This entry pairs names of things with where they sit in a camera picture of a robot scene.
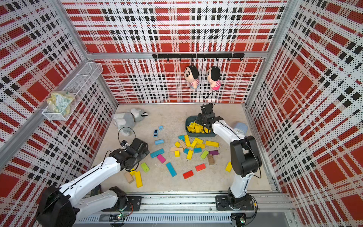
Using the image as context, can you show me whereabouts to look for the long yellow block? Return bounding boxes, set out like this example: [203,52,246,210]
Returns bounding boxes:
[135,171,143,188]
[205,141,219,148]

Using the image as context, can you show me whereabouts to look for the yellow angled block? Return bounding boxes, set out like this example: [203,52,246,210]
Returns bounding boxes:
[184,135,191,147]

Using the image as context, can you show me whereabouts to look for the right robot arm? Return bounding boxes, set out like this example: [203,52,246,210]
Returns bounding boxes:
[196,103,262,201]

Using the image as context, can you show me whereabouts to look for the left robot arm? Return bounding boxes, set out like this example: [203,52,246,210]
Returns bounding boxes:
[36,138,150,227]

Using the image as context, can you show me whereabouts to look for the dark teal plastic bin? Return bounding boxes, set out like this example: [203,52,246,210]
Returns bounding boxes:
[185,115,216,137]

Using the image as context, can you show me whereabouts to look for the green block near-left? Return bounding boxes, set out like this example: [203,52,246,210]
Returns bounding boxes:
[141,162,150,173]

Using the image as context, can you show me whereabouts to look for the natural wood block near-left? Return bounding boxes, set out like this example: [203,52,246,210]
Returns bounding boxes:
[124,172,134,183]

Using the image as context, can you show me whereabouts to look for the long yellow block by bin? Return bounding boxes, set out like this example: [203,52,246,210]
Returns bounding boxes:
[205,141,219,148]

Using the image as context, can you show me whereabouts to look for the yellow block pile centre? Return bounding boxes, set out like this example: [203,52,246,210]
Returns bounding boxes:
[191,138,206,148]

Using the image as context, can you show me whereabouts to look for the light blue cylinder block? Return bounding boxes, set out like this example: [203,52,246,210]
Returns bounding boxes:
[155,139,164,145]

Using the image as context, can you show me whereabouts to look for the magenta block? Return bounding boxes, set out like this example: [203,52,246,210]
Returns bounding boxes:
[157,154,166,164]

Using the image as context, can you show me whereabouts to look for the grey plush husky toy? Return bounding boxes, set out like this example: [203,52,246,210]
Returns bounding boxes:
[112,108,148,136]

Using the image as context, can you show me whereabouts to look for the light blue alarm clock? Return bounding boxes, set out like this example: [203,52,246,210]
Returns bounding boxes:
[233,122,248,135]

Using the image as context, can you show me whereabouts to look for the purple block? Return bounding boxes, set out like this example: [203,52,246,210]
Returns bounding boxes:
[209,150,219,156]

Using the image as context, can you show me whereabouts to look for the light green block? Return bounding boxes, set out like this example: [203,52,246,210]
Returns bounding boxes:
[200,150,209,159]

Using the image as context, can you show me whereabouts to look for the natural wood long block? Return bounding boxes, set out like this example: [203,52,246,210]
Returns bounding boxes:
[170,147,184,153]

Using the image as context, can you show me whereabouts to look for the long teal block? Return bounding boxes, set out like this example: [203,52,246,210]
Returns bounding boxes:
[166,162,177,177]

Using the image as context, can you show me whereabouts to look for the brown wooden block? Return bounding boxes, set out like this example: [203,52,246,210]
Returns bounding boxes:
[207,154,215,166]

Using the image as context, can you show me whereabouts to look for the pink-shirt hanging plush doll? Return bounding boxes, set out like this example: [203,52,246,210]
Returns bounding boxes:
[207,66,221,91]

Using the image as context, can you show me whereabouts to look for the blue-shirt hanging plush doll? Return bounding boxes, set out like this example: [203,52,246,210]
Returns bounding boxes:
[184,66,199,89]

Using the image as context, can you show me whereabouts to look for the red block right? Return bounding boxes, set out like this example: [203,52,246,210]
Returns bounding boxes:
[195,164,206,172]

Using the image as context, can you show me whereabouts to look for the red block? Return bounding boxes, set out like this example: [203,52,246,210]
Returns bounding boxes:
[183,170,194,179]
[195,164,206,172]

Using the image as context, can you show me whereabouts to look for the red block left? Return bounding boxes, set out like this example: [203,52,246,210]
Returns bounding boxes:
[183,170,194,179]

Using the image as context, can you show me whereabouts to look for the yellow-green packet in basket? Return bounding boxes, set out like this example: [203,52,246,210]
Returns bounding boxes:
[47,90,75,116]

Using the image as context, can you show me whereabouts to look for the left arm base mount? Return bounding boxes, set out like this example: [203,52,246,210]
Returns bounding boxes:
[102,196,143,212]

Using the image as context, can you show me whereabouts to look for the black hook rail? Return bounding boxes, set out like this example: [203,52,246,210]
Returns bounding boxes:
[152,53,245,60]

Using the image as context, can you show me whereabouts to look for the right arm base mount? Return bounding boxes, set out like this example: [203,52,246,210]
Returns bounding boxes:
[215,194,254,211]

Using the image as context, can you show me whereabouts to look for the white wire wall basket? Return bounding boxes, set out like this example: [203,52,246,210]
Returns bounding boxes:
[42,62,103,121]

